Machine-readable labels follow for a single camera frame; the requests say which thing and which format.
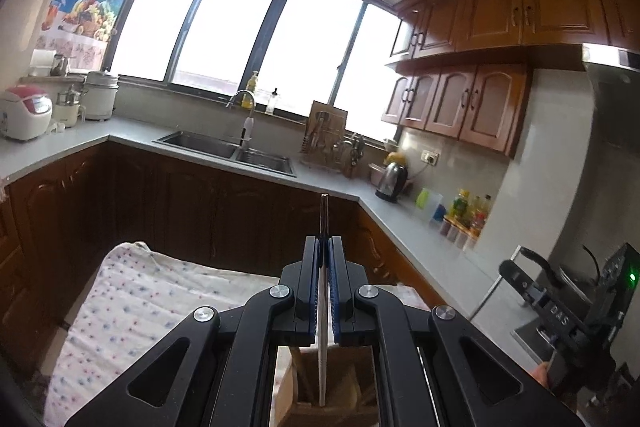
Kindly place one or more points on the white electric cooker pot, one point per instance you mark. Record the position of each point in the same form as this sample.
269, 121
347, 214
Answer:
101, 99

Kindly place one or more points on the wooden lower cabinets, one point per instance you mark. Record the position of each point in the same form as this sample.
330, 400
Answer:
175, 207

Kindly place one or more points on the white plastic board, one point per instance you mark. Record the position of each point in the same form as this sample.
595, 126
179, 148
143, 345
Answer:
436, 202

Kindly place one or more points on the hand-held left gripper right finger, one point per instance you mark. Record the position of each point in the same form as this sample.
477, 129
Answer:
336, 292

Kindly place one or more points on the wooden utensil holder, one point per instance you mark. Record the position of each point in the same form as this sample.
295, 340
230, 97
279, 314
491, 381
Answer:
345, 387

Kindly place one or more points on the white and pink rice cooker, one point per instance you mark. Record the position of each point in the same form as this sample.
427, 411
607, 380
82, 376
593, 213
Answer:
25, 114

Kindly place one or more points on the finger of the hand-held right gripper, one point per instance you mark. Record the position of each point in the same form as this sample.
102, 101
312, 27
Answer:
537, 263
522, 284

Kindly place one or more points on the kitchen window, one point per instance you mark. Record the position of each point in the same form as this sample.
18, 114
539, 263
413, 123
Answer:
235, 27

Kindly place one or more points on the range hood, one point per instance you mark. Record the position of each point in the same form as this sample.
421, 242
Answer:
612, 77

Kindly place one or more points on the yellow dish soap bottle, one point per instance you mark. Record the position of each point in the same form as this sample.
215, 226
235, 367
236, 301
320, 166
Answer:
253, 87

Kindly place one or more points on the amber cooking oil bottle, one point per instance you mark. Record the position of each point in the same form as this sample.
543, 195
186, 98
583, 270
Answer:
481, 209

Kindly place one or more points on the chrome kitchen faucet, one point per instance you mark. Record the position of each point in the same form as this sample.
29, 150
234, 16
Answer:
247, 112

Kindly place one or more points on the white floral tablecloth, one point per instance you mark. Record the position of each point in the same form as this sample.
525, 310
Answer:
150, 297

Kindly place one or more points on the white wall socket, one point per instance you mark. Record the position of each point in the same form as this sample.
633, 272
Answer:
430, 157

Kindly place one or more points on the wooden cabinets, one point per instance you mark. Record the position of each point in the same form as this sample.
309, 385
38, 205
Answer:
175, 207
500, 57

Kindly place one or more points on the wooden upper cabinets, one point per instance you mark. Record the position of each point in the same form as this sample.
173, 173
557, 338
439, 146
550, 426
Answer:
500, 57

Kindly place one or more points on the metal utensil drying rack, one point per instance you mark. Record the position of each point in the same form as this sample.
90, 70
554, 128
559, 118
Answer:
340, 152

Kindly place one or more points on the small white blender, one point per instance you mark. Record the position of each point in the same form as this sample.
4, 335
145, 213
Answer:
69, 109

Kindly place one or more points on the person's right hand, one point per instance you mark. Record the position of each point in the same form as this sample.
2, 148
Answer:
541, 374

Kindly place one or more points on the green plastic cup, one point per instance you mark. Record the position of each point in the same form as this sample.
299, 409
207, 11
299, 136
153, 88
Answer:
424, 199

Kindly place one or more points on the clear pump dispenser bottle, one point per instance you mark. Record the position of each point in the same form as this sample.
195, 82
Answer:
271, 103

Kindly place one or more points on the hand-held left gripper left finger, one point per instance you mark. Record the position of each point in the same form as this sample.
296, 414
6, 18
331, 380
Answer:
312, 292

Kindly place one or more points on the kitchen knife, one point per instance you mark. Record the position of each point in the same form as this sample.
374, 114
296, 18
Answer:
323, 217

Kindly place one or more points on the green cooking oil bottle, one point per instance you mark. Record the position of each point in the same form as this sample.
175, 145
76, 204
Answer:
461, 204

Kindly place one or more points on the row of spice jars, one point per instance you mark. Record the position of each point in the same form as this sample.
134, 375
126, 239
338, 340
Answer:
460, 234

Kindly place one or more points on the stainless steel sink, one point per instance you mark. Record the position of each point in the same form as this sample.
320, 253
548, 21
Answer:
210, 147

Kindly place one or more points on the stainless electric kettle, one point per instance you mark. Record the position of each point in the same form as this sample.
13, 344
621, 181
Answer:
391, 182

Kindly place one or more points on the wooden cutting board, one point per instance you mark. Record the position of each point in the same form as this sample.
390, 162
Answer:
337, 117

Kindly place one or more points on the grey kitchen countertop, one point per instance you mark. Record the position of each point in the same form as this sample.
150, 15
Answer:
425, 252

